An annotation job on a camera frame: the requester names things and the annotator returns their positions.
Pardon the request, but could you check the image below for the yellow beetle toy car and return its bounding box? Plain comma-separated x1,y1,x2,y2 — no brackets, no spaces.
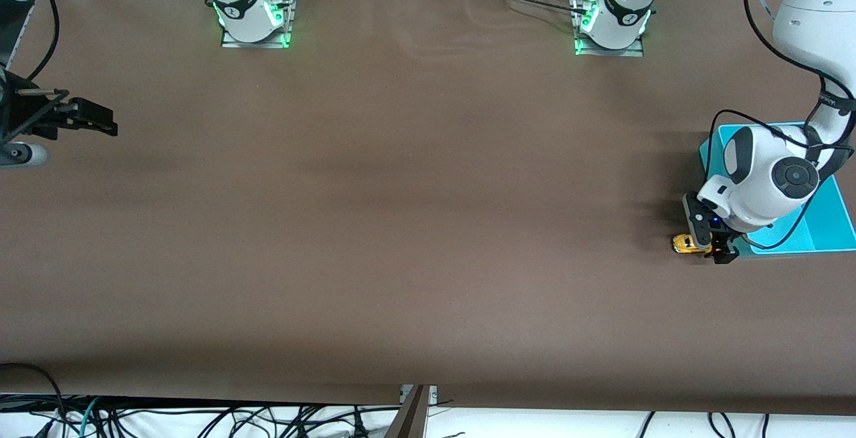
672,233,712,255

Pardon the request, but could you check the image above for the teal plastic bin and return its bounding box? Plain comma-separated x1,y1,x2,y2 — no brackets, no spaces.
699,122,856,257

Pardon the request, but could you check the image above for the brown table cover sheet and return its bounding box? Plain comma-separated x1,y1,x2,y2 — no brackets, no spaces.
0,0,856,416

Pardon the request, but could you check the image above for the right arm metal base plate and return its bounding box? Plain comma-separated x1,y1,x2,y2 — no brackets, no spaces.
221,0,295,49

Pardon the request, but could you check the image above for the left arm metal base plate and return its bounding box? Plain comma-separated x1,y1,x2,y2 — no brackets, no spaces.
574,0,646,58

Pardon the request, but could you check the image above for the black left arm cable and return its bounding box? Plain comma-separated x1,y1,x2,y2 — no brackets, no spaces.
708,0,856,252

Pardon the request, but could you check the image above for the black looped cable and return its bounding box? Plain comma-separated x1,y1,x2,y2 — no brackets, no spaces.
0,362,66,427

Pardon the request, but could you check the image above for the teal cable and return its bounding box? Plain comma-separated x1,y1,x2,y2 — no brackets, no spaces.
79,397,101,438

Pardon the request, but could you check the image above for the aluminium profile post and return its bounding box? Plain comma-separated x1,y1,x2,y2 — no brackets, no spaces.
385,385,439,438

